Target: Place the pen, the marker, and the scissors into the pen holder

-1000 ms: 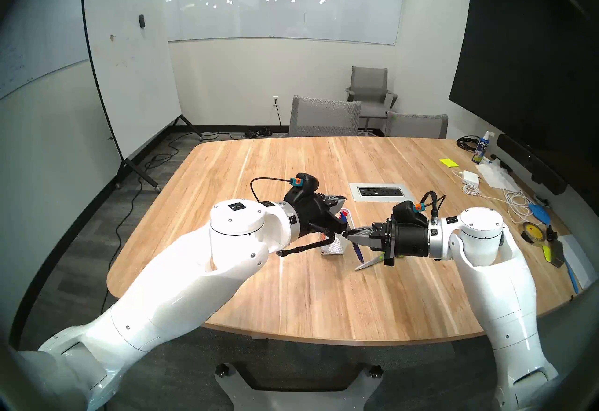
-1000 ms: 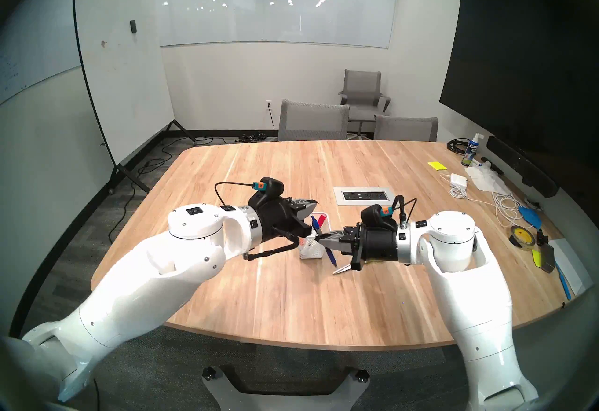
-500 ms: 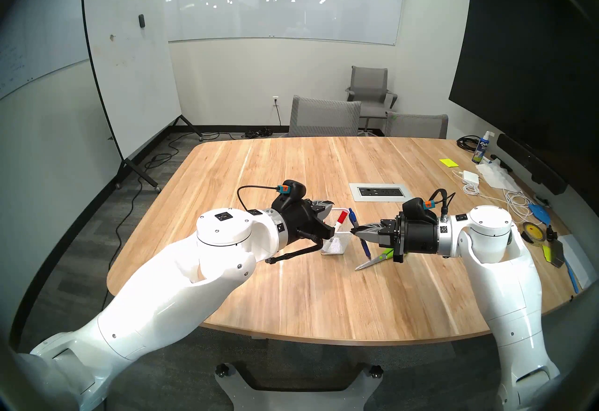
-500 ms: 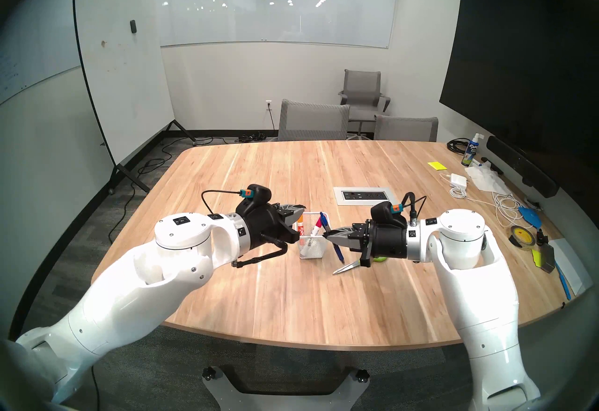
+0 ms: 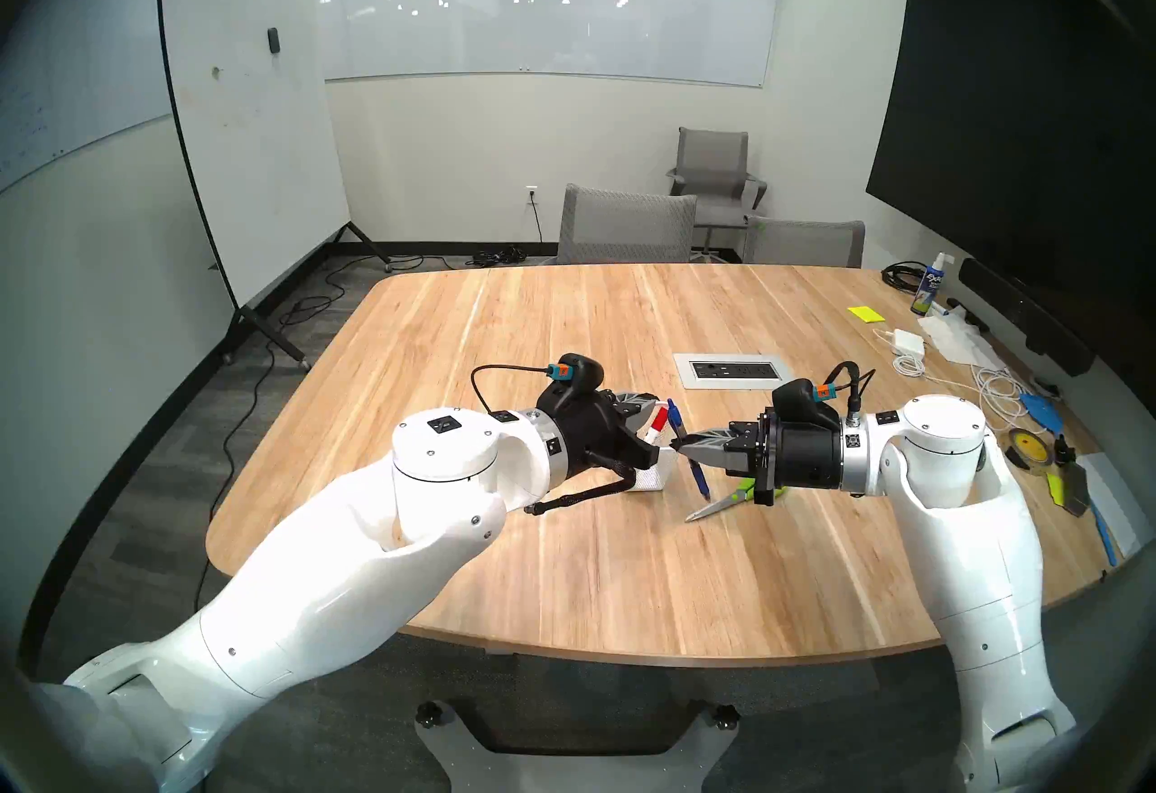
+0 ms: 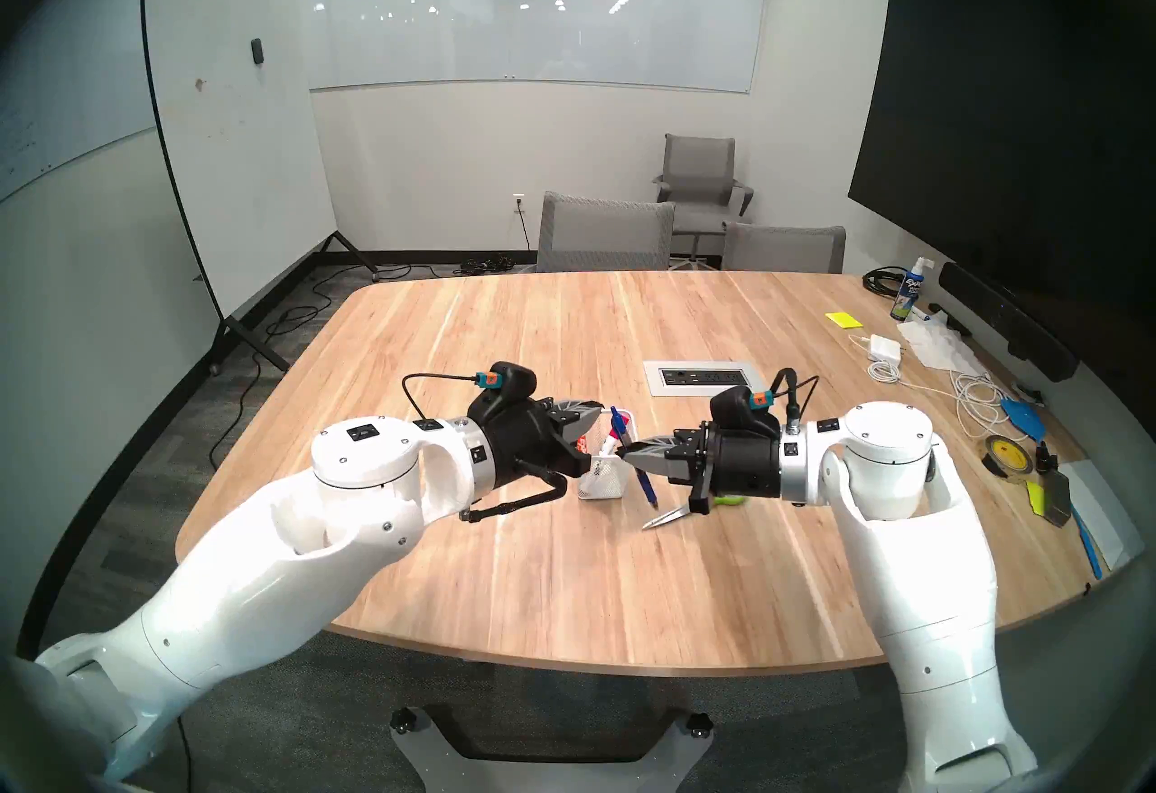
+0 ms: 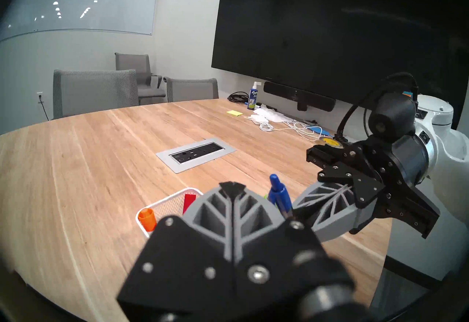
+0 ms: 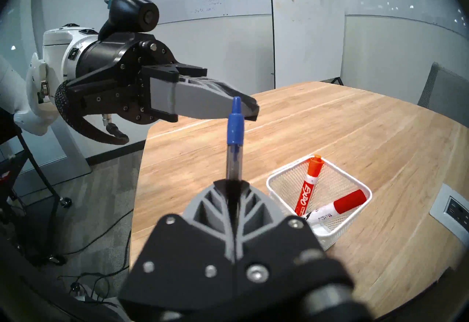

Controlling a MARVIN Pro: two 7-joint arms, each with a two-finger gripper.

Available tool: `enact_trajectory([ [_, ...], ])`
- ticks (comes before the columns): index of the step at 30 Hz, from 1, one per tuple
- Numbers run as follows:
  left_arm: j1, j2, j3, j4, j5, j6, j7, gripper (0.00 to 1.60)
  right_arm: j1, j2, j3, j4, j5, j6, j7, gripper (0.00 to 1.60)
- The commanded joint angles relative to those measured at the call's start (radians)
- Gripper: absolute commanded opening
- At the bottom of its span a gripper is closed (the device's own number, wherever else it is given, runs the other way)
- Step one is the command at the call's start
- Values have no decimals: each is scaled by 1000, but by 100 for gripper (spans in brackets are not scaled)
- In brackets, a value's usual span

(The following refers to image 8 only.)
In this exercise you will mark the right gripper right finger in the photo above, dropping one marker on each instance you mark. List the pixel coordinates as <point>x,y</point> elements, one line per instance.
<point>274,244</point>

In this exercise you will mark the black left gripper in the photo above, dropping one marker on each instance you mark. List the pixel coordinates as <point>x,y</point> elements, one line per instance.
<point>110,75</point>

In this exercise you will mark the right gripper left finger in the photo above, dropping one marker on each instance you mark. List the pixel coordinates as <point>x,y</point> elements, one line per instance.
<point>183,259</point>

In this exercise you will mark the blue ballpoint pen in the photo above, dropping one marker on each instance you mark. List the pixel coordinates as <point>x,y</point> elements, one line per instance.
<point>235,130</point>

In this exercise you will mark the orange cap white marker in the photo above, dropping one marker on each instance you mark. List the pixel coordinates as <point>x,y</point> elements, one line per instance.
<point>311,178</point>

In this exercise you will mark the red cap dotted marker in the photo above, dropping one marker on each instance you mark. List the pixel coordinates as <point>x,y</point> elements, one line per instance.
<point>348,202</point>

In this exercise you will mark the white mesh pen holder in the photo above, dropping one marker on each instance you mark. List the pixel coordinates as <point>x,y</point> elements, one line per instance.
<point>285,182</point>

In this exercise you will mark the rolling whiteboard on stand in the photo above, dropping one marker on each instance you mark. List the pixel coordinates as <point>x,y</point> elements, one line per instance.
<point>307,31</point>

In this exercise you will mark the black metal stand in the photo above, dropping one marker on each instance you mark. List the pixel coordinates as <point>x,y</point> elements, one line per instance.
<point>36,178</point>

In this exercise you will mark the grey table power outlet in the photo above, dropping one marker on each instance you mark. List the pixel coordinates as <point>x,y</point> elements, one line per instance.
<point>450,211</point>

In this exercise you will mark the wide grey mesh chair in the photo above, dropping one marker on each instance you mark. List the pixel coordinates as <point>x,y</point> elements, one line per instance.
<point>447,94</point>

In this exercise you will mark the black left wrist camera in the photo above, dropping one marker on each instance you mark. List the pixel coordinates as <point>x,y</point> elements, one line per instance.
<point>128,13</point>

